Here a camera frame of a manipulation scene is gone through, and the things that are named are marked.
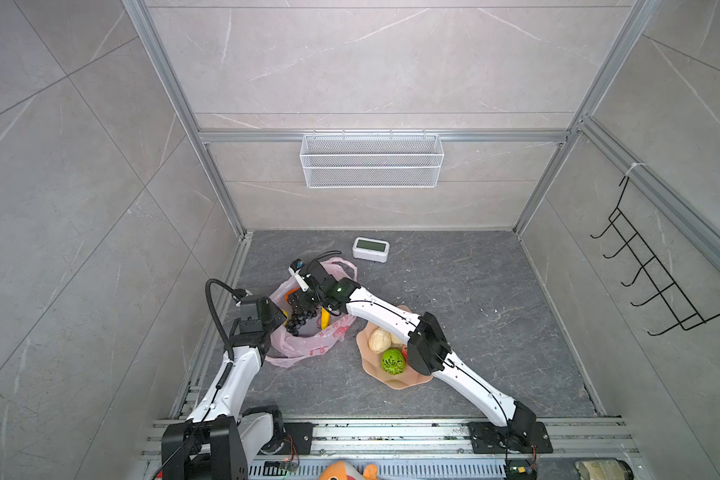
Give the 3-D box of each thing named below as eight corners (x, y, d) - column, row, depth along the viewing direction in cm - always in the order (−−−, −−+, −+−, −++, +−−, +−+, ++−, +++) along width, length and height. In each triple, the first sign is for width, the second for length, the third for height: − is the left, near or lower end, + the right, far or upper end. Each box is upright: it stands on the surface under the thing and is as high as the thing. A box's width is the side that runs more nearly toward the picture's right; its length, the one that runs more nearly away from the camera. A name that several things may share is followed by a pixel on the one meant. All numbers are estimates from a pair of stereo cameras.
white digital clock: (349, 257, 114) (349, 249, 110) (355, 243, 119) (355, 235, 115) (386, 265, 112) (387, 257, 108) (390, 250, 117) (391, 242, 113)
